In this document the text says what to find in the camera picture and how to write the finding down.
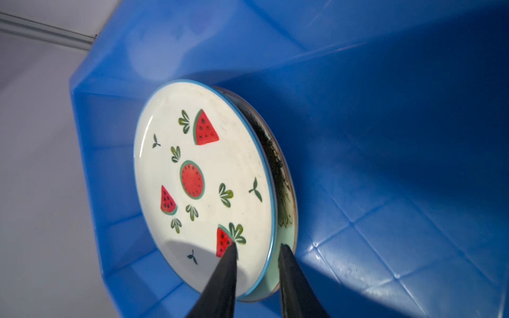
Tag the green flower plate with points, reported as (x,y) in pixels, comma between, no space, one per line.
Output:
(287,216)

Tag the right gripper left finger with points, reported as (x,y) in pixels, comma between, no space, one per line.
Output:
(219,296)

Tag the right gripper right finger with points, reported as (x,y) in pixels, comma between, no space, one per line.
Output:
(297,296)

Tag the white watermelon plate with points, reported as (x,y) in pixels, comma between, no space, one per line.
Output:
(204,183)

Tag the blue plastic bin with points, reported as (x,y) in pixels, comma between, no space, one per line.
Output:
(392,116)

